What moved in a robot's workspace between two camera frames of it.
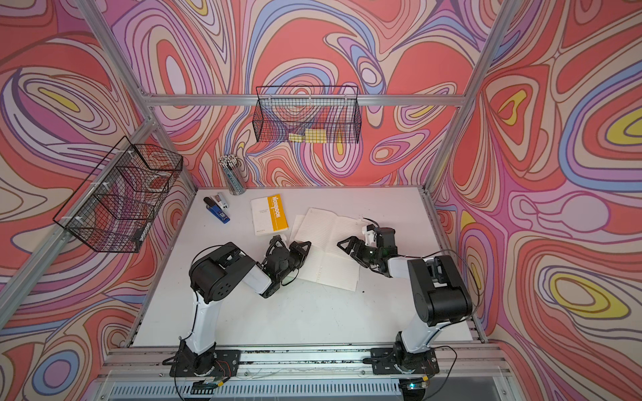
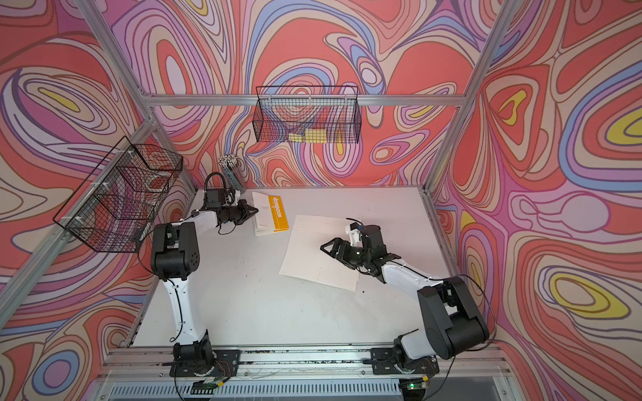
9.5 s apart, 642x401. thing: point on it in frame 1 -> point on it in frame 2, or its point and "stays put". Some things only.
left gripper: [298, 249] -> [244, 215]
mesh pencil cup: [235, 180] stays put
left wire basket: [110, 211] stays put
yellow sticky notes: [312, 136] stays put
